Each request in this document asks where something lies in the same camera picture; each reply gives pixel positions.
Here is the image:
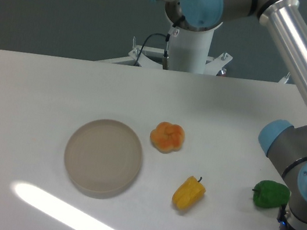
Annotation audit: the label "green toy pepper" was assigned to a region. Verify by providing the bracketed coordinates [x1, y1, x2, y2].
[252, 180, 291, 208]

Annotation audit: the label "yellow toy pepper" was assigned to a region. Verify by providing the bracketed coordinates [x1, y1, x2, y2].
[172, 176, 206, 211]

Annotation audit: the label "orange toy bread roll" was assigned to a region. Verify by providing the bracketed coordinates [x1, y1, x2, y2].
[150, 122, 185, 153]

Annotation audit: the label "beige round plate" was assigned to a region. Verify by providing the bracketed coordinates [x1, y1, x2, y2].
[64, 119, 143, 199]

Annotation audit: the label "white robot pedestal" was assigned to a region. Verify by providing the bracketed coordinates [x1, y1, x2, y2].
[166, 16, 217, 74]

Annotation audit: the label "white pedestal base frame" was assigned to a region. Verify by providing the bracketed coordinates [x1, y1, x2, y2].
[94, 31, 294, 94]

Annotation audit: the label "black cable with tag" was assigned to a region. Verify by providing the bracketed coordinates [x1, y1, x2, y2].
[133, 8, 187, 74]

